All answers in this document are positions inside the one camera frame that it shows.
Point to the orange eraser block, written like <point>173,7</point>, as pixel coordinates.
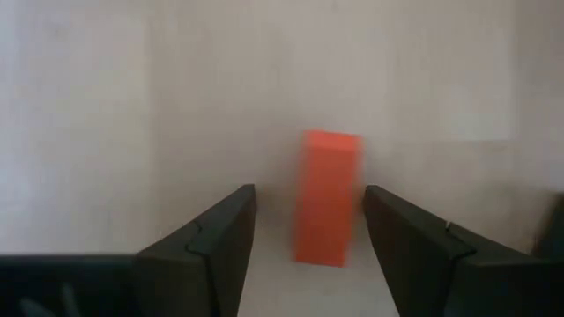
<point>326,198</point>

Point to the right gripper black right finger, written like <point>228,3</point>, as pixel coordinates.
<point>440,282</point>

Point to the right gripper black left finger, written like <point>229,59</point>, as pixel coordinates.
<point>189,282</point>

